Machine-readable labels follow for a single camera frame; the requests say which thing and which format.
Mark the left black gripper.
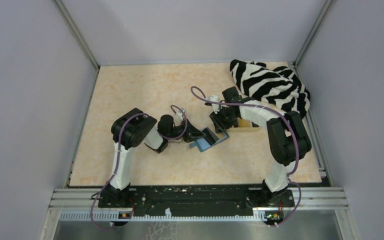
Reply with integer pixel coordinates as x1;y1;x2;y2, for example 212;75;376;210
166;118;207;143

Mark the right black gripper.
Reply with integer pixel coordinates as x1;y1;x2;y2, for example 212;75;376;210
209;106;238;134

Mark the blue leather card holder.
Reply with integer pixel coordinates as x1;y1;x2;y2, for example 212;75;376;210
189;127;230;153

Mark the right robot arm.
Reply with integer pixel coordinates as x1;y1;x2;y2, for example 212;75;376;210
205;87;312;206

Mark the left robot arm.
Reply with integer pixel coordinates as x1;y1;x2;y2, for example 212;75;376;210
103;108;209;207

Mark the zebra striped cloth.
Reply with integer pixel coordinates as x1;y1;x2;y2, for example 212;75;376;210
229;59;311;119

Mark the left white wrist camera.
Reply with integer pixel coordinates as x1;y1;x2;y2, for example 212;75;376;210
174;108;186;125

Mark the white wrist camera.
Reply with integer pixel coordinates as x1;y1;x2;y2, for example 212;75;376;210
174;108;186;125
205;95;222;106

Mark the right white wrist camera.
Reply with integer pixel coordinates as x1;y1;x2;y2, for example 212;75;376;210
205;95;222;106

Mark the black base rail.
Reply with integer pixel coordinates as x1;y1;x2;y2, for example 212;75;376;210
98;183;296;217

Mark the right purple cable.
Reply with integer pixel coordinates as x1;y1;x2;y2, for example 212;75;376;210
190;86;302;228

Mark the white slotted cable duct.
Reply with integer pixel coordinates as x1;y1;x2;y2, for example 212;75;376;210
59;210;268;222

